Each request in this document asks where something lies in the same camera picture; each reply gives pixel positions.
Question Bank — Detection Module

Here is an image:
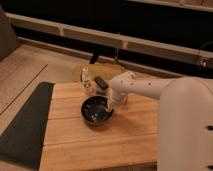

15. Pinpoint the small clear bottle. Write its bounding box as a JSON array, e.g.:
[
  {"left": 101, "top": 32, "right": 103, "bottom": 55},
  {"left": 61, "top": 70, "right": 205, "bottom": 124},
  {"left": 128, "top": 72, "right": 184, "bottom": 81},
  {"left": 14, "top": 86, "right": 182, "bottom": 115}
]
[{"left": 81, "top": 66, "right": 92, "bottom": 94}]

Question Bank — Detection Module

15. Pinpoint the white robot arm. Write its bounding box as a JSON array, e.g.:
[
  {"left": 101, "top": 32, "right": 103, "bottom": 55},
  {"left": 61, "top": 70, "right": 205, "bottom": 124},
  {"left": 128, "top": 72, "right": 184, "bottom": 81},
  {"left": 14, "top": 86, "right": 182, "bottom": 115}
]
[{"left": 108, "top": 72, "right": 213, "bottom": 171}]

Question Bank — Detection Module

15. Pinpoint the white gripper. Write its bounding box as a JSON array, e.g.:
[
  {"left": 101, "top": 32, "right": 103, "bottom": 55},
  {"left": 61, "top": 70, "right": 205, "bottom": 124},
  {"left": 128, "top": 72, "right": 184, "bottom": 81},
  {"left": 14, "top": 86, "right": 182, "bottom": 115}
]
[{"left": 107, "top": 90, "right": 127, "bottom": 112}]

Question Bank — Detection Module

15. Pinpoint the dark green floor mat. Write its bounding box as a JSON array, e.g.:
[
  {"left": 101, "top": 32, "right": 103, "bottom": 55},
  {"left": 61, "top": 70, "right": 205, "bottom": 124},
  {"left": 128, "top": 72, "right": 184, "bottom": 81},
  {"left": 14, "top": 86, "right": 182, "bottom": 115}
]
[{"left": 0, "top": 82, "right": 54, "bottom": 170}]

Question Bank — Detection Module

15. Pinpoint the black ceramic bowl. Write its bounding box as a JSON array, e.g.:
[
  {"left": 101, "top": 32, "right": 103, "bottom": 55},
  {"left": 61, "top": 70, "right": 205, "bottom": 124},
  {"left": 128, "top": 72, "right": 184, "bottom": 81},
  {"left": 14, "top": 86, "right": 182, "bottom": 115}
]
[{"left": 81, "top": 96, "right": 113, "bottom": 125}]

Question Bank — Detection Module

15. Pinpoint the dark rectangular block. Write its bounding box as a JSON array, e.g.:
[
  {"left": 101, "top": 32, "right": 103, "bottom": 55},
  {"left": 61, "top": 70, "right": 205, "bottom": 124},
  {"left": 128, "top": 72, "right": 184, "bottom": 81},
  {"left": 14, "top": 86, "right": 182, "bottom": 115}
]
[{"left": 94, "top": 76, "right": 109, "bottom": 95}]

